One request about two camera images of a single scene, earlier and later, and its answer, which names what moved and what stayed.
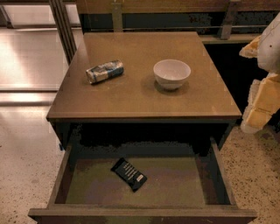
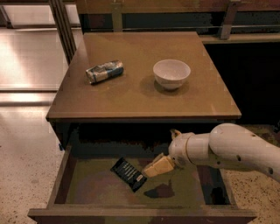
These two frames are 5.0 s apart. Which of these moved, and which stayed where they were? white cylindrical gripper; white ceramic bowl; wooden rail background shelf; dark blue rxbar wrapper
Moved: white cylindrical gripper
Stayed: dark blue rxbar wrapper; white ceramic bowl; wooden rail background shelf
